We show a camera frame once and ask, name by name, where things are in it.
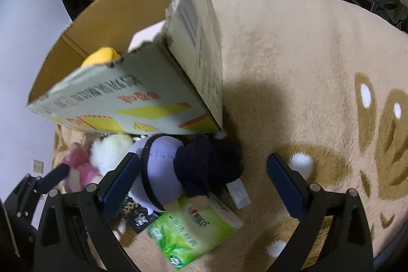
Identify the beige patterned rug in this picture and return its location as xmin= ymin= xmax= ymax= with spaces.
xmin=53 ymin=0 xmax=408 ymax=272

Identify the purple plush doll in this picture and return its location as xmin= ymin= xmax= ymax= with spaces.
xmin=126 ymin=131 xmax=252 ymax=213

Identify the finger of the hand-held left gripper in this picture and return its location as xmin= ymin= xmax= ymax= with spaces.
xmin=40 ymin=164 xmax=71 ymax=194

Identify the green snack packet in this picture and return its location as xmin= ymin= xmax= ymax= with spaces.
xmin=147 ymin=196 xmax=244 ymax=271

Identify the pink and white plush toy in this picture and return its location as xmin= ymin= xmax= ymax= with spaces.
xmin=61 ymin=133 xmax=134 ymax=193

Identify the black packet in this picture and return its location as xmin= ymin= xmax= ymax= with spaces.
xmin=119 ymin=194 xmax=164 ymax=232

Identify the printed cardboard box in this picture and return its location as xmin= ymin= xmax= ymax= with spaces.
xmin=27 ymin=0 xmax=224 ymax=135

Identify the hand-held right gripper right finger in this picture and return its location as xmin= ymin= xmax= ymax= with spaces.
xmin=266 ymin=152 xmax=375 ymax=272

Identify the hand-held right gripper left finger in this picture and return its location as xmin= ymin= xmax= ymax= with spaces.
xmin=33 ymin=151 xmax=142 ymax=272

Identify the black hanging garment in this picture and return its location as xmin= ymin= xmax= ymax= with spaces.
xmin=54 ymin=0 xmax=96 ymax=21

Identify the yellow plush toy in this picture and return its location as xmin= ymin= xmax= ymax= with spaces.
xmin=80 ymin=47 xmax=122 ymax=69

